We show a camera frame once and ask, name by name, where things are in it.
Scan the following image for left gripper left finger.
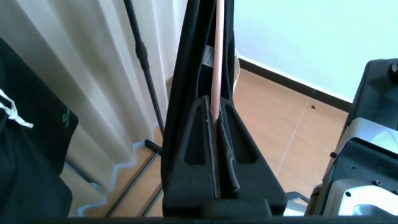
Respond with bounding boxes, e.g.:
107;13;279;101
162;95;221;218

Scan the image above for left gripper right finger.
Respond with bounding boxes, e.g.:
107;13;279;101
218;98;288;217

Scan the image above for black garment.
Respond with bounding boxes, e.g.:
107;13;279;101
160;0;241;195

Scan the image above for pink clothes hanger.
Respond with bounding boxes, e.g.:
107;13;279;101
210;0;226;123

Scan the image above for black shorts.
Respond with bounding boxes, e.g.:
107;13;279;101
0;37;80;224

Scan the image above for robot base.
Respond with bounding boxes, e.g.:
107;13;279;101
283;58;398;217

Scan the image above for white laundry basket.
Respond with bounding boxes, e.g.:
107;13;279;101
233;54;241;93

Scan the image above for black clothes rack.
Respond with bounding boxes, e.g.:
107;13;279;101
104;0;165;218

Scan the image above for beige curtain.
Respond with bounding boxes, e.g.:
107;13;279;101
0;0;188;216

